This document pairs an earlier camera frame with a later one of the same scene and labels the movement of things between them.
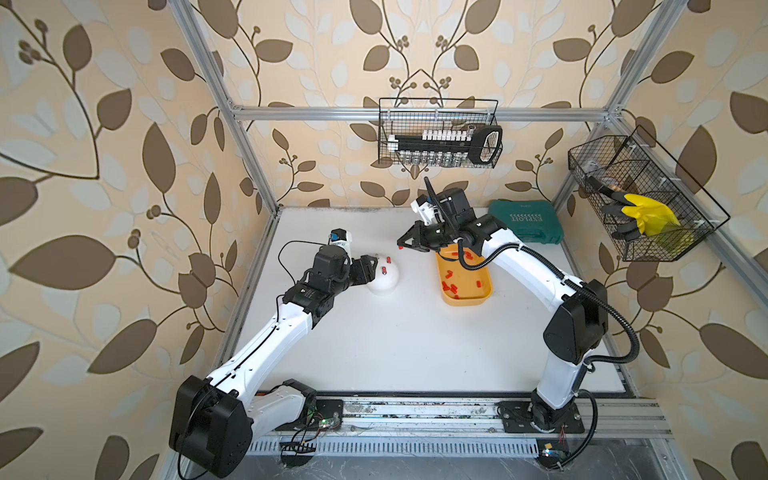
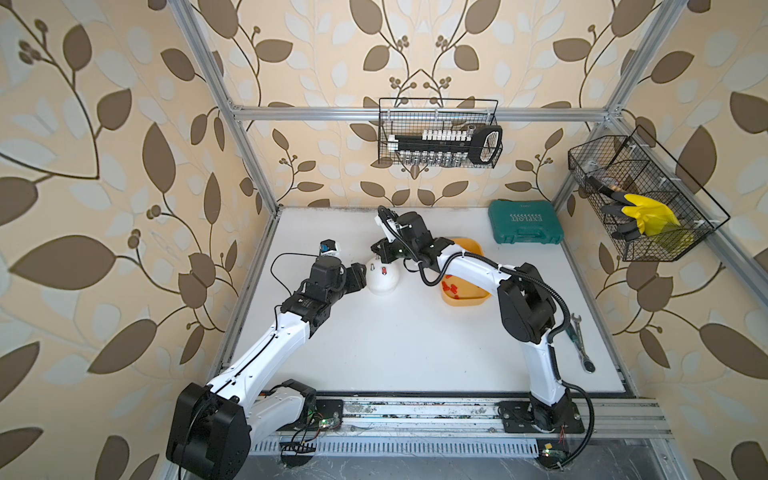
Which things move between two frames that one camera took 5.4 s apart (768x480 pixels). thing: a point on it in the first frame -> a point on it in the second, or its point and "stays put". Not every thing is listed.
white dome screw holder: x=384 y=283 stays put
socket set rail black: x=481 y=144 stays put
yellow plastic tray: x=461 y=286 stays put
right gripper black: x=419 y=239 -> x=384 y=250
